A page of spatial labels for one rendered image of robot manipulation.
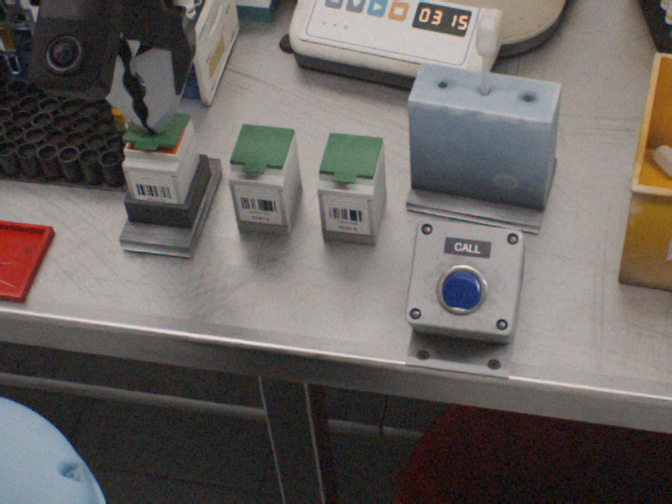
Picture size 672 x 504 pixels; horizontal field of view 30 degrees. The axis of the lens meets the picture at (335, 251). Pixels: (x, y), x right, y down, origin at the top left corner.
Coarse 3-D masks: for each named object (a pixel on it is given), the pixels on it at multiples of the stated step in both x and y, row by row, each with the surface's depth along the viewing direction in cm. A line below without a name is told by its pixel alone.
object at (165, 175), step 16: (192, 128) 92; (128, 144) 90; (176, 144) 90; (192, 144) 92; (128, 160) 90; (144, 160) 90; (160, 160) 90; (176, 160) 90; (192, 160) 93; (128, 176) 91; (144, 176) 90; (160, 176) 90; (176, 176) 90; (192, 176) 93; (144, 192) 92; (160, 192) 91; (176, 192) 91
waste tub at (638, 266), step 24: (648, 96) 87; (648, 120) 85; (648, 144) 96; (648, 168) 95; (648, 192) 81; (648, 216) 83; (624, 240) 86; (648, 240) 85; (624, 264) 87; (648, 264) 87
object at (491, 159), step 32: (416, 96) 88; (448, 96) 88; (480, 96) 88; (512, 96) 87; (544, 96) 87; (416, 128) 90; (448, 128) 89; (480, 128) 88; (512, 128) 87; (544, 128) 86; (416, 160) 92; (448, 160) 91; (480, 160) 90; (512, 160) 89; (544, 160) 88; (416, 192) 94; (448, 192) 94; (480, 192) 93; (512, 192) 92; (544, 192) 91; (512, 224) 92
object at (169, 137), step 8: (176, 120) 91; (184, 120) 91; (128, 128) 90; (136, 128) 90; (168, 128) 90; (176, 128) 90; (184, 128) 90; (128, 136) 89; (136, 136) 89; (144, 136) 89; (152, 136) 89; (160, 136) 89; (168, 136) 89; (176, 136) 89; (136, 144) 89; (144, 144) 88; (152, 144) 88; (160, 144) 89; (168, 144) 89
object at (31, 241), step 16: (0, 224) 96; (16, 224) 95; (32, 224) 95; (0, 240) 95; (16, 240) 95; (32, 240) 95; (48, 240) 95; (0, 256) 94; (16, 256) 94; (32, 256) 94; (0, 272) 93; (16, 272) 93; (32, 272) 92; (0, 288) 92; (16, 288) 92
